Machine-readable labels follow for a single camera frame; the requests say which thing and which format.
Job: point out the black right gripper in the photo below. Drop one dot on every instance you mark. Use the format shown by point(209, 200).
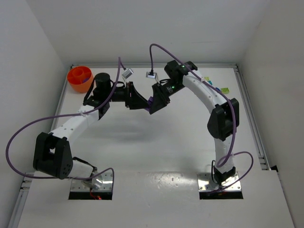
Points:
point(162, 93)

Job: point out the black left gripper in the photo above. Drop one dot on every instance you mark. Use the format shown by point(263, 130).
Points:
point(128, 94)

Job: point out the purple flower lego piece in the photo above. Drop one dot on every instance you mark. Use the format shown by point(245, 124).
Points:
point(150, 105)

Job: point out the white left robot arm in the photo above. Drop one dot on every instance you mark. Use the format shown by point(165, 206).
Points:
point(53, 154)

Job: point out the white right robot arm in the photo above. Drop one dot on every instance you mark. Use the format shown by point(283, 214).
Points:
point(224, 113)

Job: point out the orange divided round container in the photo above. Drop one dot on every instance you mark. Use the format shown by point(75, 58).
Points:
point(80, 79)

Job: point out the light green 2x2 lego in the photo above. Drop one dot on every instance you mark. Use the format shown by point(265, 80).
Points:
point(225, 90)

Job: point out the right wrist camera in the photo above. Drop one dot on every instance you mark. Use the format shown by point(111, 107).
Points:
point(151, 75)

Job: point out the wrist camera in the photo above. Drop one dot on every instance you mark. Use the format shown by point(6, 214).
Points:
point(151, 75)
point(127, 73)

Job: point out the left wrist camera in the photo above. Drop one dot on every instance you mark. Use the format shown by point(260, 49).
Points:
point(127, 73)

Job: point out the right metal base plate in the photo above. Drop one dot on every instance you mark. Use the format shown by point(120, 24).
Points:
point(206, 184)

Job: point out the metal base plate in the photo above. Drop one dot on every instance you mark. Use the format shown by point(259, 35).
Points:
point(101, 183)
point(206, 184)

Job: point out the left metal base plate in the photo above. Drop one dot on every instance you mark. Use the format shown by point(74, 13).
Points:
point(101, 183)

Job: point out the aluminium table edge rail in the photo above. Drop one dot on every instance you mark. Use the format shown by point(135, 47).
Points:
point(263, 159)

